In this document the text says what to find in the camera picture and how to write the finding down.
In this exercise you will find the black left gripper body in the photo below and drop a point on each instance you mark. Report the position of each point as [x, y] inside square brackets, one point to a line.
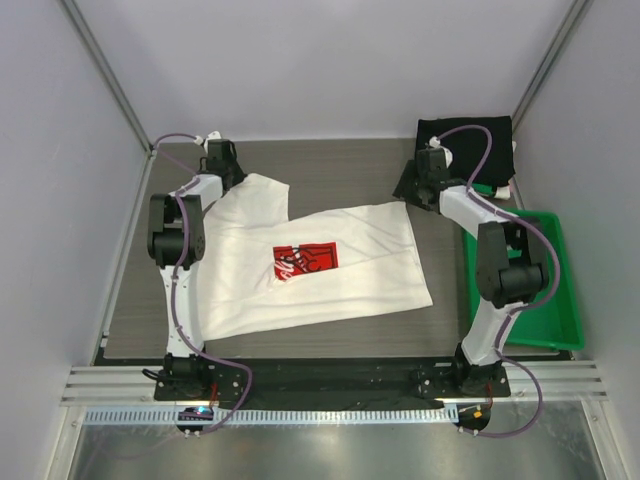
[234, 169]

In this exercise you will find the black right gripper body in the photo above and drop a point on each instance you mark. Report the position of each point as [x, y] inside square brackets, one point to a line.
[422, 182]

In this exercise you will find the white t-shirt red print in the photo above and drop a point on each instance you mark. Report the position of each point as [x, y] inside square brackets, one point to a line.
[262, 271]

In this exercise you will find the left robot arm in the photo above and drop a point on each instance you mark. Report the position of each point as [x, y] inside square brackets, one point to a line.
[176, 242]

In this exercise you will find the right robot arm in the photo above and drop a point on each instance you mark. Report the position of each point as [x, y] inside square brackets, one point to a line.
[511, 266]

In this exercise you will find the folded green t-shirt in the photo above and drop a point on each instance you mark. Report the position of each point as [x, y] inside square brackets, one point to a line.
[485, 190]

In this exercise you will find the folded white t-shirt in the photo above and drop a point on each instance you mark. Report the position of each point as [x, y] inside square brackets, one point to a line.
[503, 193]

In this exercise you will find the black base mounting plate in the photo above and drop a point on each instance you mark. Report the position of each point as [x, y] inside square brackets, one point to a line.
[324, 384]

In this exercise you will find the aluminium extrusion crossbar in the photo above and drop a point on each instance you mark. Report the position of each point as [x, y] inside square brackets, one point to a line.
[124, 385]

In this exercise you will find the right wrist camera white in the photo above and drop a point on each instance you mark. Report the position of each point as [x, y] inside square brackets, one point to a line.
[435, 143]

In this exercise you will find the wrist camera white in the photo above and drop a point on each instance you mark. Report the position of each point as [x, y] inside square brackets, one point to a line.
[435, 143]
[205, 141]

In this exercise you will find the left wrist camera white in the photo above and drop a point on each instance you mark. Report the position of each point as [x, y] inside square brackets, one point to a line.
[205, 141]

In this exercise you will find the right aluminium frame post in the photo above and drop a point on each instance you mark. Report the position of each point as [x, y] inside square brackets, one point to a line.
[568, 27]

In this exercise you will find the aluminium frame post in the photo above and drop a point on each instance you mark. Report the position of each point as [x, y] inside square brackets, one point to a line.
[105, 71]
[568, 27]

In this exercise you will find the left aluminium frame post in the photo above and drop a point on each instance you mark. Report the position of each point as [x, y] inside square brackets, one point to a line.
[105, 71]

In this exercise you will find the slotted cable duct rail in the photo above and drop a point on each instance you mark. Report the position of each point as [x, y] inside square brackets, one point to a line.
[198, 417]

